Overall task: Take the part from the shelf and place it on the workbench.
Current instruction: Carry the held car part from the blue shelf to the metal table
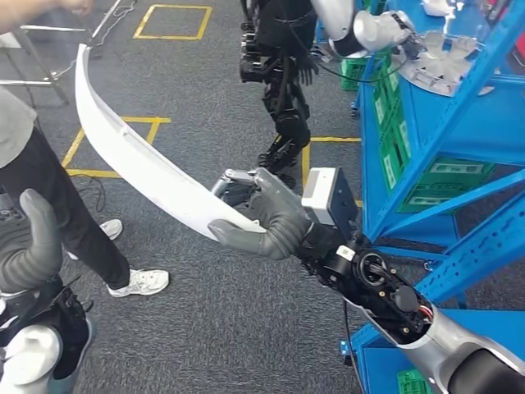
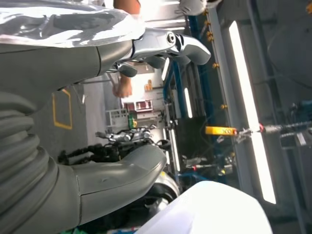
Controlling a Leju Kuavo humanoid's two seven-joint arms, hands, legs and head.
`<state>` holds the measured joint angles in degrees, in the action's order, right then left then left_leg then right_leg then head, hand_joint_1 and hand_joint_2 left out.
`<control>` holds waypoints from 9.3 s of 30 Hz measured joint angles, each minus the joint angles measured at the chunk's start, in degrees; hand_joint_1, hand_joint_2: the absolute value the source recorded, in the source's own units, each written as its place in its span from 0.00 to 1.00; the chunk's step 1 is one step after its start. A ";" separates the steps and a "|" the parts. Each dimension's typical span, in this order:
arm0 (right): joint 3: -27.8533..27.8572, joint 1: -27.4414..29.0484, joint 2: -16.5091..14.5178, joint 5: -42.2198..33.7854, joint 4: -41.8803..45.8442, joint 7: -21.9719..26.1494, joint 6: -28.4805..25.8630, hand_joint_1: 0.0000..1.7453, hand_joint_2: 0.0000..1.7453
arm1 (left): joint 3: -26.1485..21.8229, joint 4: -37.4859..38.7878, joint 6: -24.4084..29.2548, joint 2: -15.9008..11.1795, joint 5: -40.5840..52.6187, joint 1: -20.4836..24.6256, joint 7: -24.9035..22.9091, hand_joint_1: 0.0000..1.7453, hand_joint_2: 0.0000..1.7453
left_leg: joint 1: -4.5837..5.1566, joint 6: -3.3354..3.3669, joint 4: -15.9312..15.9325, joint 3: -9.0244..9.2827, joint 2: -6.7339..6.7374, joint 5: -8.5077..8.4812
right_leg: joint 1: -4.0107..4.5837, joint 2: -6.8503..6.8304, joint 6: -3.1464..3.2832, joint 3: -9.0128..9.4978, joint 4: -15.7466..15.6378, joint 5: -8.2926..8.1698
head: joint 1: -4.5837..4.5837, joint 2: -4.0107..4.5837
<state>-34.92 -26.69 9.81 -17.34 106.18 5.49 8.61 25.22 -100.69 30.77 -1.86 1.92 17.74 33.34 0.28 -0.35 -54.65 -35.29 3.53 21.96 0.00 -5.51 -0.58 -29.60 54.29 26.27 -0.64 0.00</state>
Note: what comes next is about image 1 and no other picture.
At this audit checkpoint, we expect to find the white curved plastic part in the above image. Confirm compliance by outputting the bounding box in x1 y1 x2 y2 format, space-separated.
74 43 268 244

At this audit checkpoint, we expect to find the grey metal table frame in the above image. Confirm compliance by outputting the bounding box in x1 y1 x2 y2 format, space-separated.
0 0 124 105

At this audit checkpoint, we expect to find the silver wheel hubcap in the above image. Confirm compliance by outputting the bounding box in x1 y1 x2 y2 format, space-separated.
395 30 496 99

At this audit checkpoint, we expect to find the green plastic crate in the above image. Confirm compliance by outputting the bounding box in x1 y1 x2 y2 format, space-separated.
372 64 413 192
397 156 496 215
339 56 372 93
395 369 432 394

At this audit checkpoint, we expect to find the black cable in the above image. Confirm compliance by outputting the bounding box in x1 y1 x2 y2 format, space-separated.
344 299 367 394

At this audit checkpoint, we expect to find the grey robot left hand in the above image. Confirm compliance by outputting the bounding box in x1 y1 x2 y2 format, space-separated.
0 187 64 296

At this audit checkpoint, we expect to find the blue metal shelf rack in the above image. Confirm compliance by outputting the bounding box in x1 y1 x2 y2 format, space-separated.
338 0 525 394

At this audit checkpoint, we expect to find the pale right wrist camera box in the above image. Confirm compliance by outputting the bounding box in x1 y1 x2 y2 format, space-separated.
301 166 361 241

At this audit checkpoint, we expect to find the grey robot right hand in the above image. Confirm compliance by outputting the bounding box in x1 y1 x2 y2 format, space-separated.
207 167 315 262

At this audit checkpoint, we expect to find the black and white humanoid robot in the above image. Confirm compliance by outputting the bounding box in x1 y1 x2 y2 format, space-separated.
238 0 425 190

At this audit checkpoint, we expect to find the yellow floor tape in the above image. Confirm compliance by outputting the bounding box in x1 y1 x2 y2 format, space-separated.
133 3 213 41
60 115 172 180
300 135 364 208

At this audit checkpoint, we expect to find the person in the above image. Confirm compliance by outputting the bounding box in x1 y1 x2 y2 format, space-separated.
0 0 170 300

